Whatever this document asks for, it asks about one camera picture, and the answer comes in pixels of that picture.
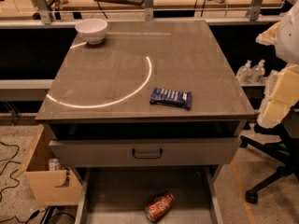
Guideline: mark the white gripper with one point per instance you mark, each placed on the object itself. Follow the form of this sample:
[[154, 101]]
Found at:
[[289, 36]]

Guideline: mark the blue snack bar packet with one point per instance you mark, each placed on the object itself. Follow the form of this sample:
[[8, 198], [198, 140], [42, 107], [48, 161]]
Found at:
[[160, 96]]

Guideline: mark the white ceramic bowl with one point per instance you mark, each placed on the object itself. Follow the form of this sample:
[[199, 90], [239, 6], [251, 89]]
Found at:
[[92, 31]]

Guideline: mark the open grey middle drawer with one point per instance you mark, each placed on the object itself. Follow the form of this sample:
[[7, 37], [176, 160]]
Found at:
[[120, 195]]

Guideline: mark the clear sanitizer bottle left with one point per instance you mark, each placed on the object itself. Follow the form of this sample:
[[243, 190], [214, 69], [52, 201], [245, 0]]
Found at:
[[242, 74]]

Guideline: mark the grey drawer cabinet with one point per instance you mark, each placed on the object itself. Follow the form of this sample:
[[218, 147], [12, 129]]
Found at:
[[102, 92]]

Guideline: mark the small white can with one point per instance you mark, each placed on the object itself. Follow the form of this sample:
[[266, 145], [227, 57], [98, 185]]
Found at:
[[54, 164]]

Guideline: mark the black office chair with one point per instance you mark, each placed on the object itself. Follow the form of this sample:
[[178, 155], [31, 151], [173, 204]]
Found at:
[[286, 150]]

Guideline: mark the cardboard box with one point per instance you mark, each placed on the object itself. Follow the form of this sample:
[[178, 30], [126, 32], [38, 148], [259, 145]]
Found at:
[[50, 188]]

